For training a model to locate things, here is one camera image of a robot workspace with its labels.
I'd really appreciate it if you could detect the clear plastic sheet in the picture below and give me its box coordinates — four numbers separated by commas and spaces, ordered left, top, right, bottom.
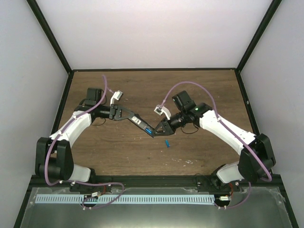
21, 187, 291, 228

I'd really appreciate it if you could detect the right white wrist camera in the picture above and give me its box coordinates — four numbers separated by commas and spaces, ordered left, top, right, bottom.
154, 105, 171, 120

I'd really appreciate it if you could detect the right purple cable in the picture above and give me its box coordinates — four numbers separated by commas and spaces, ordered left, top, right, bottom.
161, 81, 273, 209

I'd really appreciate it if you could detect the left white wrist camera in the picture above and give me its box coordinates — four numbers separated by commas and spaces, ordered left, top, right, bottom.
110, 90, 123, 105

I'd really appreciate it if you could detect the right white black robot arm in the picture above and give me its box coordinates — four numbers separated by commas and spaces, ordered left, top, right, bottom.
153, 91, 275, 191

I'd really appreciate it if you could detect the light blue slotted cable duct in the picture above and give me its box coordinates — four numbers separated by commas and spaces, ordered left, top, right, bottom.
34, 194, 215, 205

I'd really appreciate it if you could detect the blue battery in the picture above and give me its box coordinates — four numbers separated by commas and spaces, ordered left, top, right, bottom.
165, 140, 170, 148
145, 128, 153, 134

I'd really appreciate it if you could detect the black aluminium frame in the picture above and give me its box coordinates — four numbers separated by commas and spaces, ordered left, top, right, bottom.
14, 0, 298, 228

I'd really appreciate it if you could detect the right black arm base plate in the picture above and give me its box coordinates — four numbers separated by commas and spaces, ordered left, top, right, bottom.
197, 181, 240, 192

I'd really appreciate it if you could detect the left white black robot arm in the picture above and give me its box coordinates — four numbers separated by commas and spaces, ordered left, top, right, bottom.
35, 88, 123, 192

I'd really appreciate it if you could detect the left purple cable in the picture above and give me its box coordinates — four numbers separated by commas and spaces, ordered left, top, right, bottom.
44, 75, 125, 210

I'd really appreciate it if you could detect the purple cable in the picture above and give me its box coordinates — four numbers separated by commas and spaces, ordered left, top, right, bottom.
44, 75, 125, 210
161, 81, 273, 209

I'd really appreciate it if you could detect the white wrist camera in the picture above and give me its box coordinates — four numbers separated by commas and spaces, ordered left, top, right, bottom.
154, 105, 171, 120
110, 90, 123, 105

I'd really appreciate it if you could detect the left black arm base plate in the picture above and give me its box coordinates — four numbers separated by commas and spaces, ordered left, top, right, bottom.
67, 181, 112, 192

